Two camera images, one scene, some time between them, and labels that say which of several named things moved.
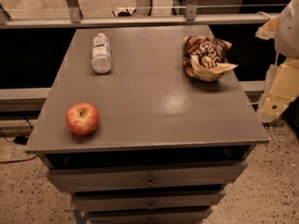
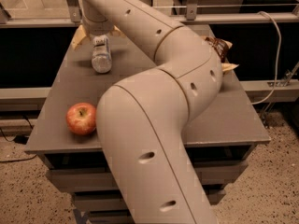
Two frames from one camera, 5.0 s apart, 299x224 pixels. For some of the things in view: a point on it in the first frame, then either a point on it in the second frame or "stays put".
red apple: (82, 118) stays put
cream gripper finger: (281, 89) to (78, 36)
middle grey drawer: (147, 201) stays put
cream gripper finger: (268, 30) to (117, 33)
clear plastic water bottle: (101, 56) stays put
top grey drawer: (133, 176) stays put
